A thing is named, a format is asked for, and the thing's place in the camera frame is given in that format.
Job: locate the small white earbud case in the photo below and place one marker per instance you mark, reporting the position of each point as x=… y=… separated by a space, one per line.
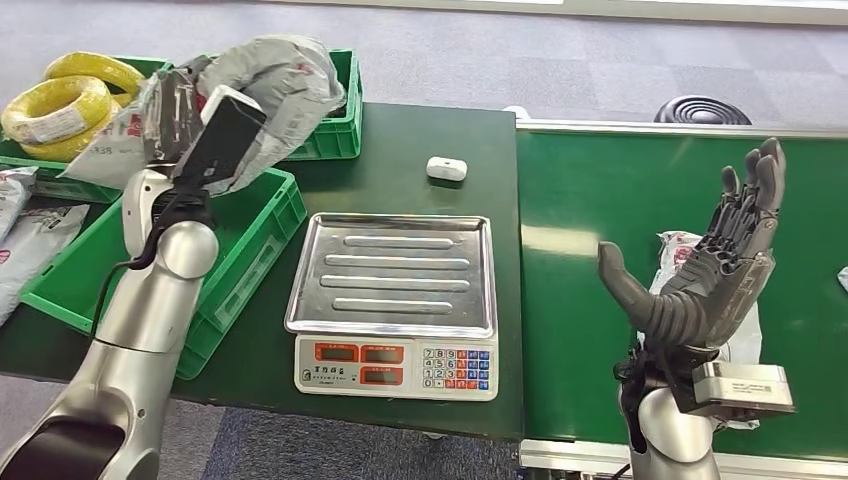
x=446 y=168

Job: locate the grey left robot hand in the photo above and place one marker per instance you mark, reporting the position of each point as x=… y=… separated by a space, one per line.
x=169 y=119

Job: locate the pale courier package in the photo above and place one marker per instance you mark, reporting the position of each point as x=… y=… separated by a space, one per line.
x=844 y=279

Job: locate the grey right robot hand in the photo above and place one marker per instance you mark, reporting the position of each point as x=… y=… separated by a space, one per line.
x=709 y=298

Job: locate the green conveyor belt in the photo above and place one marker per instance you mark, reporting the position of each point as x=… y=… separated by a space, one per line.
x=583 y=185

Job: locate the small grey courier bag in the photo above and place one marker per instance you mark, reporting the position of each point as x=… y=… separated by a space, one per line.
x=13 y=195

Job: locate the flat grey courier bag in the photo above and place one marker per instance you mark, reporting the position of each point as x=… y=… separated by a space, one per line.
x=33 y=248

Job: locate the black ribbed round object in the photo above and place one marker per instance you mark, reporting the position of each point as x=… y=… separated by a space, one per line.
x=702 y=111

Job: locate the green plastic crate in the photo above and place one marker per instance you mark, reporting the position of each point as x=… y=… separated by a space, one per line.
x=334 y=136
x=255 y=238
x=40 y=173

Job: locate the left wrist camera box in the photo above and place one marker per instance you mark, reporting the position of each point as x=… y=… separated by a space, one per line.
x=222 y=142

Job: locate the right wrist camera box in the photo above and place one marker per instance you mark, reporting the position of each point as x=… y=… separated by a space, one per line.
x=745 y=391

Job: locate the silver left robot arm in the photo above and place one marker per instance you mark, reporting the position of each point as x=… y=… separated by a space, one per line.
x=152 y=298

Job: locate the grey courier package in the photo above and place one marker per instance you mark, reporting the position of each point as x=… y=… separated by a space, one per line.
x=285 y=86

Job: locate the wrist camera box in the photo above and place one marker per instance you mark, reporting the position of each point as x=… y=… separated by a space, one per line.
x=745 y=391
x=222 y=142

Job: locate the white courier package red print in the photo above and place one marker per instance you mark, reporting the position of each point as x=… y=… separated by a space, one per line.
x=676 y=248

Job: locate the electronic weighing scale steel pan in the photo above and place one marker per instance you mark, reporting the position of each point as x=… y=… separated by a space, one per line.
x=394 y=298

